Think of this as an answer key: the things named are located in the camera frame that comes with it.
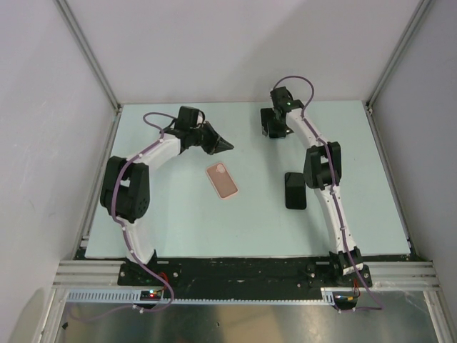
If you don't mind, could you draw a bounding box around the pink phone case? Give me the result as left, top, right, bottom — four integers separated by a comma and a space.
206, 162, 238, 199

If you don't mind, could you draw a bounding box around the left control board with LEDs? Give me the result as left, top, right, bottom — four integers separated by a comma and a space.
140, 289, 162, 301

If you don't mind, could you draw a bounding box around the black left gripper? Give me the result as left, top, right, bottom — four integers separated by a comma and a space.
189, 121, 233, 156

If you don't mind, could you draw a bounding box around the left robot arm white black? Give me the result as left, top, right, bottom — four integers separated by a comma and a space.
100, 106, 234, 285

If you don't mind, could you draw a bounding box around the white slotted cable duct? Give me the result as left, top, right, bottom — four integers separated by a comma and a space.
66, 289, 334, 306

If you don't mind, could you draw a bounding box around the aluminium front rail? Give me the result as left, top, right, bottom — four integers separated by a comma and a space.
54, 260, 441, 291

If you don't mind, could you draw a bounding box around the black phone case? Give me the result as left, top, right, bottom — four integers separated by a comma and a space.
284, 171, 308, 211

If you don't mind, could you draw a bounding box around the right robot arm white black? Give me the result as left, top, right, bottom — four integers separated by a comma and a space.
261, 86, 364, 287

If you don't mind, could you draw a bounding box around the right aluminium frame post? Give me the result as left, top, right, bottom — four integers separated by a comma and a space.
366, 0, 435, 112

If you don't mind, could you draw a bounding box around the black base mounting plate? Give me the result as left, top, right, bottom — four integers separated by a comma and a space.
118, 257, 373, 299

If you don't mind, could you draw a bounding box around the dark teal smartphone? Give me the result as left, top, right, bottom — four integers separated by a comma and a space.
286, 174, 306, 209

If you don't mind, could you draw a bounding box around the aluminium frame post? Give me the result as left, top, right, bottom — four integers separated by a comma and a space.
366, 0, 435, 112
53, 0, 121, 114

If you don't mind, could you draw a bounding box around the right control board with wires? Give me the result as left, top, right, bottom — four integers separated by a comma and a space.
333, 292, 359, 312

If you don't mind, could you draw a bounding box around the black smartphone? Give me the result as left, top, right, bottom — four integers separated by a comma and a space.
268, 129, 290, 139

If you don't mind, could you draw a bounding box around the left aluminium frame post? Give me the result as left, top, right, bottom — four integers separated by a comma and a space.
53, 0, 121, 114

